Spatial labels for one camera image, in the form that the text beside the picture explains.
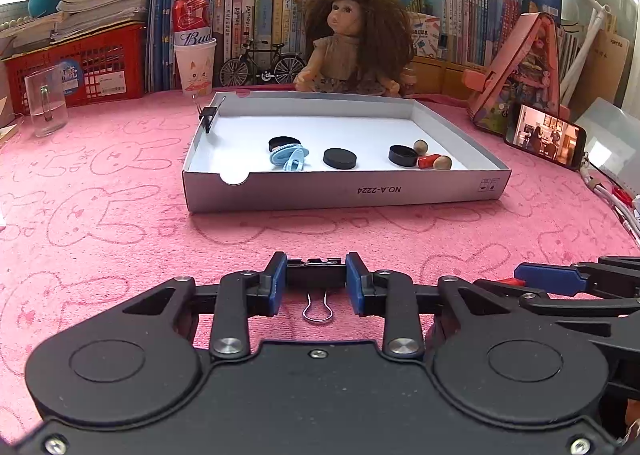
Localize red crayon translucent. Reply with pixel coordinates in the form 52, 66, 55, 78
498, 277, 526, 287

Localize black binder clip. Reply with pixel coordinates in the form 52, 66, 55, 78
192, 93, 227, 134
285, 258, 346, 326

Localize blue shark hair clip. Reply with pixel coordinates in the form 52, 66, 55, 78
270, 143, 309, 171

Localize black disc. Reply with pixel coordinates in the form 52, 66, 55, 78
323, 148, 357, 170

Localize black ringed lid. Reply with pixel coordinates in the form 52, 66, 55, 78
268, 136, 300, 152

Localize red crayon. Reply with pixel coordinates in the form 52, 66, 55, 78
416, 154, 442, 169

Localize black round cap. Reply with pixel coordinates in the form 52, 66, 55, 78
388, 144, 419, 168

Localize brown hazelnut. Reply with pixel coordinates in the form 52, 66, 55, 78
432, 155, 452, 170
413, 139, 428, 156

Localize red scissors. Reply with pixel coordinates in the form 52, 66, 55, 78
612, 186, 634, 207

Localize white cardboard tray box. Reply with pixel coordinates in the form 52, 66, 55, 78
182, 91, 511, 214

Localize clear plastic folder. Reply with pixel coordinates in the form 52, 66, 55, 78
578, 98, 640, 197

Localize smartphone playing video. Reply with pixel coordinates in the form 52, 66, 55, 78
504, 104, 587, 170

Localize black binder clip on tray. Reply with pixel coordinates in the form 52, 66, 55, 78
192, 93, 227, 134

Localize miniature black bicycle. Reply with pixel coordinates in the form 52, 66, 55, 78
219, 40, 306, 87

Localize white pipe stand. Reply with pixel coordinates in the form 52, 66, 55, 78
560, 0, 612, 106

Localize pink triangular toy house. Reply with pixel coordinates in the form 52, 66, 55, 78
462, 13, 570, 136

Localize pink lidded jar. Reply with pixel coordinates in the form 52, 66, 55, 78
399, 63, 418, 98

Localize wooden drawer shelf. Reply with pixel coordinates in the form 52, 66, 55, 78
410, 56, 485, 100

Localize white cat paper cup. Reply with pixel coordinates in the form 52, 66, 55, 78
175, 38, 217, 98

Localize brown haired doll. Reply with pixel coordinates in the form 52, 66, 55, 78
293, 0, 413, 97

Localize red Budweiser can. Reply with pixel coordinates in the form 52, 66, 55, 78
171, 0, 212, 46

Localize row of upright books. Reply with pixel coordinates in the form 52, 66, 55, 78
144, 0, 591, 92

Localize red plastic basket left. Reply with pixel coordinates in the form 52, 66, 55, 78
3, 23, 146, 114

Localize clear acrylic block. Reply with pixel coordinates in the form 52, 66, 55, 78
25, 64, 68, 138

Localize white charging cable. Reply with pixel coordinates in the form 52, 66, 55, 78
579, 159, 640, 241

